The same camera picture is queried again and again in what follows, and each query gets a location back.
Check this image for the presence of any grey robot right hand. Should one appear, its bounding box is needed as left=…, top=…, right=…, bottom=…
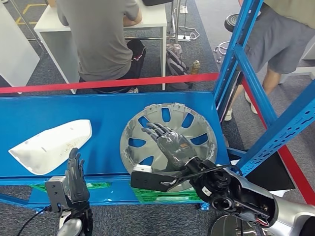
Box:
left=142, top=122, right=198, bottom=173

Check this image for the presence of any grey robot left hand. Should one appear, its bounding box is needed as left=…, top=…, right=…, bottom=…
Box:
left=64, top=147, right=91, bottom=206

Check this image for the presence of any silver wheel hubcap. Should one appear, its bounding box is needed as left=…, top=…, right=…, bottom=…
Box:
left=119, top=103, right=218, bottom=193

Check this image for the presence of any white plastic panel part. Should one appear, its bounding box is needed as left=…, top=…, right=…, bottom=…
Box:
left=8, top=119, right=93, bottom=176

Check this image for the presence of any blue metal shelf rack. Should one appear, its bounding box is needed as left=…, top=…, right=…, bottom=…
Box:
left=0, top=0, right=315, bottom=211

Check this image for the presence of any green plastic crate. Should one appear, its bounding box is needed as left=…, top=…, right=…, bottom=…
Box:
left=30, top=181, right=112, bottom=193
left=131, top=187, right=205, bottom=205

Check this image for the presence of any grey backpack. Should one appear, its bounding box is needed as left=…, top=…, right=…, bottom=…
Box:
left=165, top=43, right=194, bottom=91

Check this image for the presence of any brown bottle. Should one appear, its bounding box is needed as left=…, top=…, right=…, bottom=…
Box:
left=190, top=59, right=201, bottom=75

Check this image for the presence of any black cardboard box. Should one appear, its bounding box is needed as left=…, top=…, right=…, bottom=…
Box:
left=227, top=149, right=296, bottom=197

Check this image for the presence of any seated person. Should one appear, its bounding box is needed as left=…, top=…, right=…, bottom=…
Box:
left=56, top=0, right=147, bottom=95

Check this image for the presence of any black round stool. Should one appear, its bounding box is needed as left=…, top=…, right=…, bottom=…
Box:
left=213, top=13, right=241, bottom=64

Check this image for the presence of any white cabinet panel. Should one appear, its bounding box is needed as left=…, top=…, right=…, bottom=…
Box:
left=0, top=1, right=41, bottom=95

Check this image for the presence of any standing person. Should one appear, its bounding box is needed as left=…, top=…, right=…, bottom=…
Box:
left=224, top=0, right=315, bottom=122

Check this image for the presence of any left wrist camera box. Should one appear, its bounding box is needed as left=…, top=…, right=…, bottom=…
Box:
left=45, top=176, right=69, bottom=213

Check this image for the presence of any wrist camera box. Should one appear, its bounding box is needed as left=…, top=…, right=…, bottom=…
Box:
left=45, top=176, right=69, bottom=213
left=131, top=164, right=188, bottom=193

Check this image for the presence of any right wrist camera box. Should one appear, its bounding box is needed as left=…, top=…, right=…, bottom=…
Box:
left=131, top=164, right=188, bottom=193

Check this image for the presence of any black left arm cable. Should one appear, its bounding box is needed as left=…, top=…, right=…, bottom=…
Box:
left=15, top=205, right=52, bottom=236

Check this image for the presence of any chrome stanchion post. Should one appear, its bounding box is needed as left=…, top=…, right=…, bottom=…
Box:
left=220, top=71, right=244, bottom=124
left=210, top=215, right=266, bottom=236

